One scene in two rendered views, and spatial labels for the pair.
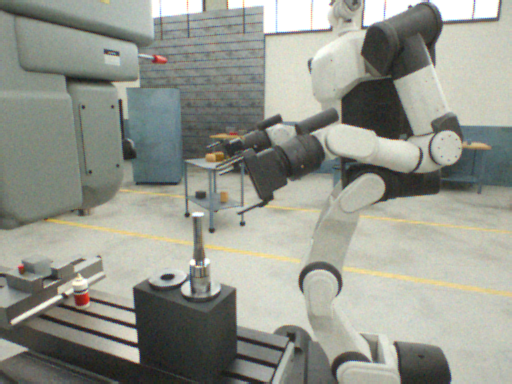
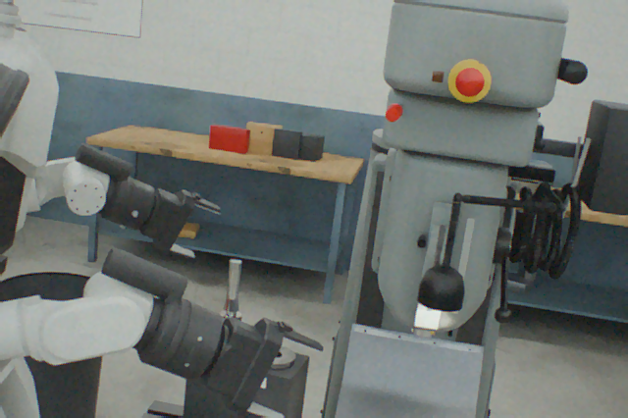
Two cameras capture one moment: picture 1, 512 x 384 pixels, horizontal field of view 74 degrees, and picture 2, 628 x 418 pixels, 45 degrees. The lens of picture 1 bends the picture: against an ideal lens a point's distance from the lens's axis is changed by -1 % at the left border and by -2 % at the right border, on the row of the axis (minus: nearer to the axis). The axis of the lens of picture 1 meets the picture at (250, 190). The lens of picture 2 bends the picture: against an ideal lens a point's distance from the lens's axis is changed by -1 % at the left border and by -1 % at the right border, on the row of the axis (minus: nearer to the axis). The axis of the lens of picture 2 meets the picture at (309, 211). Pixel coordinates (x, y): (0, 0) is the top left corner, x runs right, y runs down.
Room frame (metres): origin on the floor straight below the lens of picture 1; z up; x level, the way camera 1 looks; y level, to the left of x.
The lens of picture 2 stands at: (2.14, -0.08, 1.82)
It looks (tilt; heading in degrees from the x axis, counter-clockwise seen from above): 14 degrees down; 167
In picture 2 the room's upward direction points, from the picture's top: 7 degrees clockwise
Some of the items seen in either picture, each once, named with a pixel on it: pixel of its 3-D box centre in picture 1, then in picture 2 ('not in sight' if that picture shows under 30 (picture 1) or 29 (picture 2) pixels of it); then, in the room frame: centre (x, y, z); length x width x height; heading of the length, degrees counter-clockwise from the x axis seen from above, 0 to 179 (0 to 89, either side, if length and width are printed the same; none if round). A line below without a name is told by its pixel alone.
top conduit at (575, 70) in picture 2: not in sight; (552, 66); (0.92, 0.60, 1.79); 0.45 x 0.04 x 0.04; 159
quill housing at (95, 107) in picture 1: (75, 144); (440, 234); (0.90, 0.45, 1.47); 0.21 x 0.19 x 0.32; 69
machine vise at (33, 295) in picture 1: (48, 280); not in sight; (1.01, 0.66, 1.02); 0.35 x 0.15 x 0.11; 156
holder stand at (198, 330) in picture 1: (185, 319); (245, 392); (0.74, 0.16, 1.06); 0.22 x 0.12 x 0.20; 61
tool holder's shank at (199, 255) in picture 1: (198, 238); (233, 287); (0.72, 0.11, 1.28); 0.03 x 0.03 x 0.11
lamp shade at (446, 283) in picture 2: (124, 148); (443, 285); (1.08, 0.39, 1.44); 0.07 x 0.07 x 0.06
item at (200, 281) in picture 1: (200, 276); not in sight; (0.72, 0.11, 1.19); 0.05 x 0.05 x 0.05
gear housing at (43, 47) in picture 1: (52, 57); (458, 117); (0.86, 0.47, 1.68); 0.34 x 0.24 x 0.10; 159
